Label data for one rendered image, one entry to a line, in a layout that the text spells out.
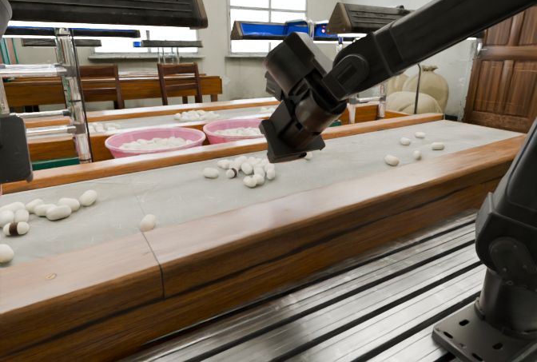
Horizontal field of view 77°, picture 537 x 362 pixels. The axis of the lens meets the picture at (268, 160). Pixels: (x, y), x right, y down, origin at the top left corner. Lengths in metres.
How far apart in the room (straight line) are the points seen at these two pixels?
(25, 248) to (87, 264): 0.15
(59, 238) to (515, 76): 5.05
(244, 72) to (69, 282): 5.95
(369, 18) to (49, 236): 0.82
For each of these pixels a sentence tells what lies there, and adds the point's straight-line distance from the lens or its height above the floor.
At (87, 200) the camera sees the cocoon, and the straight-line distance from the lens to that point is 0.67.
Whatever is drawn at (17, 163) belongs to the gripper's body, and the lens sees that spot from 0.38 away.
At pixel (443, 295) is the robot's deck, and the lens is 0.57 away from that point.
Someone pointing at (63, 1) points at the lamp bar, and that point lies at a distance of 0.65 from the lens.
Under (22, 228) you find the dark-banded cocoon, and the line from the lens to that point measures 0.62.
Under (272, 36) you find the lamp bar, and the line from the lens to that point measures 1.42.
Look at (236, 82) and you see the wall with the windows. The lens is 6.22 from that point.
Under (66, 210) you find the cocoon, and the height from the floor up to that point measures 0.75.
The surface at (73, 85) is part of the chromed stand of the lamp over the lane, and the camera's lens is 0.83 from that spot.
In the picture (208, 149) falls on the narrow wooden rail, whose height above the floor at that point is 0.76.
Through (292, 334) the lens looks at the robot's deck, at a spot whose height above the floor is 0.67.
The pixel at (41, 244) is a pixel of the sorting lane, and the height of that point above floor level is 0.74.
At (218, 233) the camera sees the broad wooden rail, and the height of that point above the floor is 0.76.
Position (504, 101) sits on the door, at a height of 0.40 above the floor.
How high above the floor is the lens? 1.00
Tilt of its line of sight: 18 degrees down
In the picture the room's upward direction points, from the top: straight up
